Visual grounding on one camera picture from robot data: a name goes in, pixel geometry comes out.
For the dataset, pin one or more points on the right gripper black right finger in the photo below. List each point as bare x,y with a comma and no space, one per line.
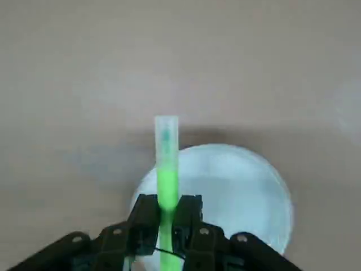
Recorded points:
214,248

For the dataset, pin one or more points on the green marker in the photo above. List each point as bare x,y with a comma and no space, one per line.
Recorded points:
167,180

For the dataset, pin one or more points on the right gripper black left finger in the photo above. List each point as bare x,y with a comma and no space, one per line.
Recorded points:
112,245

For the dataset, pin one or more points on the blue plate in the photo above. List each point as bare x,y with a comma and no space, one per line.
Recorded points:
239,192

